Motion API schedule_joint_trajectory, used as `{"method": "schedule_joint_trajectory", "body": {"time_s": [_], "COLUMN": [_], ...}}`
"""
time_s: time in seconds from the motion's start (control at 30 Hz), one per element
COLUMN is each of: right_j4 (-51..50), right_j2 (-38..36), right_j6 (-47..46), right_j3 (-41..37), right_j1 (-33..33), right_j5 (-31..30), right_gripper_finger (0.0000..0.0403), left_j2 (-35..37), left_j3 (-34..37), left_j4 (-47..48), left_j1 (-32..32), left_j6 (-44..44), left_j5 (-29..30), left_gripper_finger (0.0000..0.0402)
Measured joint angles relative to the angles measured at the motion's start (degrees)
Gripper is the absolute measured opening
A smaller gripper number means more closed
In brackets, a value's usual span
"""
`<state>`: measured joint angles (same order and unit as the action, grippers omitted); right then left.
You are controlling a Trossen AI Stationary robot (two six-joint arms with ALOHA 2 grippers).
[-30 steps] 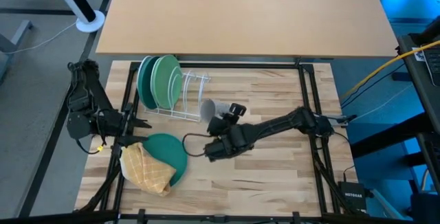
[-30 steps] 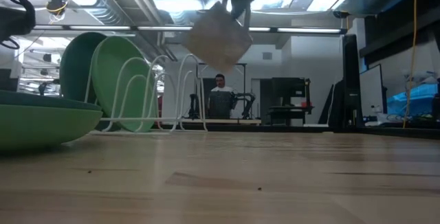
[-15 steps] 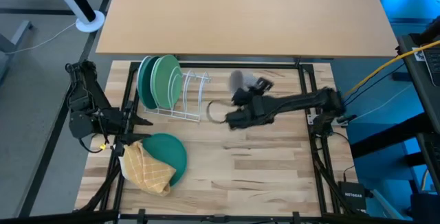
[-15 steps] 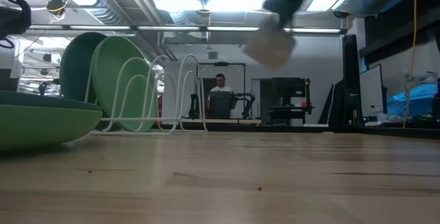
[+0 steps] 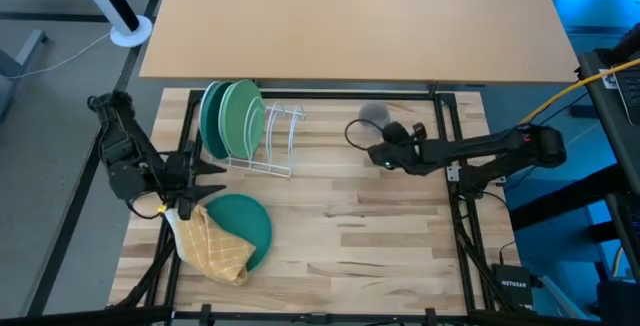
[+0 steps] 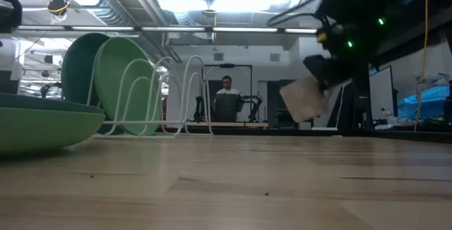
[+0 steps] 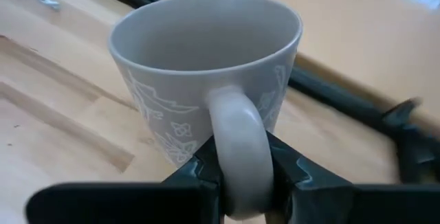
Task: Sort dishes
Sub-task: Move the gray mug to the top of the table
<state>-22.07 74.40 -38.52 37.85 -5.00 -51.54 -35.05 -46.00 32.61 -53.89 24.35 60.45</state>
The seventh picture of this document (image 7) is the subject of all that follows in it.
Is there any beige neighbouring table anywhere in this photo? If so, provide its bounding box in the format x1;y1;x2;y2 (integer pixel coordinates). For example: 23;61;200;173
126;0;440;128

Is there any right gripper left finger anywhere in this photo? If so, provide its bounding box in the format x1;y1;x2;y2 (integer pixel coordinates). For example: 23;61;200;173
24;135;226;224

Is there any grey floral print mug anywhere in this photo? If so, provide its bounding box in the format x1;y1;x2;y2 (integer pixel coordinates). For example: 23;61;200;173
108;0;304;221

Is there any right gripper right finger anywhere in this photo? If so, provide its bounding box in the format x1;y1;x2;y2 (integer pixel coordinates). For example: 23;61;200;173
265;130;440;224

